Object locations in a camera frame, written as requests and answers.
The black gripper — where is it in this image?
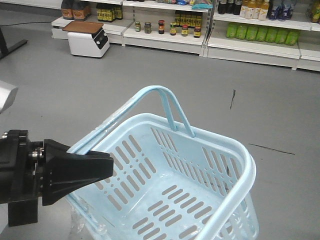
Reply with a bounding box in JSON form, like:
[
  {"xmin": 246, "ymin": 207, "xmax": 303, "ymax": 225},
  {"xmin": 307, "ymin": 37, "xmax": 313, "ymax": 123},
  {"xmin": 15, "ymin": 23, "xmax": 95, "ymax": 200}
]
[{"xmin": 0, "ymin": 129, "xmax": 114, "ymax": 227}]

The light blue plastic basket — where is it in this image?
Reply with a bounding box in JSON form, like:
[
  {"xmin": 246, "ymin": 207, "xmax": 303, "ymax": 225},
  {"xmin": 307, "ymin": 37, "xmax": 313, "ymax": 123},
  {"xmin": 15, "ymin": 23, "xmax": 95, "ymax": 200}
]
[{"xmin": 66, "ymin": 85, "xmax": 259, "ymax": 240}]

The white box appliance wooden top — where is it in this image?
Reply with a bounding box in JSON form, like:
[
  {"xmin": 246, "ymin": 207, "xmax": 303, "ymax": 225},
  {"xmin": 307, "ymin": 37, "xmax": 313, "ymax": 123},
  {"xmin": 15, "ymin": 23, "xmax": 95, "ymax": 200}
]
[{"xmin": 62, "ymin": 20, "xmax": 110, "ymax": 58}]

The white supermarket shelf unit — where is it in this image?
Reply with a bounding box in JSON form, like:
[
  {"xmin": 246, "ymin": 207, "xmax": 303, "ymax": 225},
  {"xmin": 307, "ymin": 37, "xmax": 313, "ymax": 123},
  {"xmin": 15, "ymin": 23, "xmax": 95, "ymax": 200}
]
[{"xmin": 51, "ymin": 0, "xmax": 320, "ymax": 71}]

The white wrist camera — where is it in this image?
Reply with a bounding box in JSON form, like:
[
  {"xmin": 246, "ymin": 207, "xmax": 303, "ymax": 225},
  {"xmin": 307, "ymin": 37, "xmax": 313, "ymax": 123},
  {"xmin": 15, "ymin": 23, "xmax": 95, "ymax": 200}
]
[{"xmin": 0, "ymin": 80, "xmax": 19, "ymax": 114}]

